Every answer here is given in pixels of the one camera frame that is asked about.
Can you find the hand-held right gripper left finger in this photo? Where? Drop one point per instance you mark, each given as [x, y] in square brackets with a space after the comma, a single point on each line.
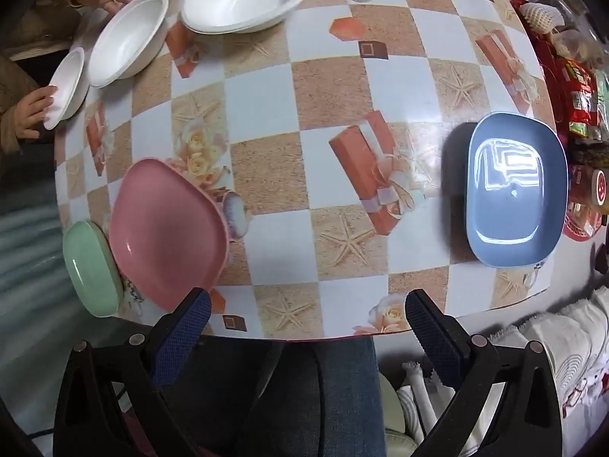
[188, 328]

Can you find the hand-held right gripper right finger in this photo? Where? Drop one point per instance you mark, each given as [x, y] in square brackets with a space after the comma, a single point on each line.
[428, 328]

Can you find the pink plate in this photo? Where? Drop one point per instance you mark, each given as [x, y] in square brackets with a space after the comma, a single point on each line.
[164, 233]

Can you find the green plate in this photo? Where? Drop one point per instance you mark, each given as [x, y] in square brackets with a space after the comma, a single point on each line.
[88, 271]

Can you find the blue plate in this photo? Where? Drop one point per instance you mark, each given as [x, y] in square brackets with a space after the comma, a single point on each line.
[514, 190]

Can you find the small white bowl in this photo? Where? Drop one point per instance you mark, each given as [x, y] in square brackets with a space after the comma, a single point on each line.
[66, 88]

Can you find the medium white bowl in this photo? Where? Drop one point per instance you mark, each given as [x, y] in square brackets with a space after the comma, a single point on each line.
[126, 40]

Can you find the pale green cushion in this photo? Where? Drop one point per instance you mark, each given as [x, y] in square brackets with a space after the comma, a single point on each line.
[395, 419]

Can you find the person's legs in jeans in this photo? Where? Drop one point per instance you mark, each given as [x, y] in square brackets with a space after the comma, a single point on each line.
[285, 400]

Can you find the white patterned blanket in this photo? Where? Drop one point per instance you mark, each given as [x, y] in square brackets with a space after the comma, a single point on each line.
[566, 347]

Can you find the pale green cloth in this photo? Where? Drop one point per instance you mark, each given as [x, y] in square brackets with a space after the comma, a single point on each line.
[28, 266]

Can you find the jar with red lid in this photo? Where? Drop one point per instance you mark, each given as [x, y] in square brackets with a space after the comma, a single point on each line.
[600, 186]

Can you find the printed checkered tablecloth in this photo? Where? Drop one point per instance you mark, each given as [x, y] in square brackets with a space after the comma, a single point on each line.
[328, 95]

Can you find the red snack packets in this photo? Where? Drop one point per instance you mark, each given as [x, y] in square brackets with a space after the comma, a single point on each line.
[578, 90]

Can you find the white foam fruit net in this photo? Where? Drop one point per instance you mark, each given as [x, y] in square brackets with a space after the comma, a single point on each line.
[540, 16]

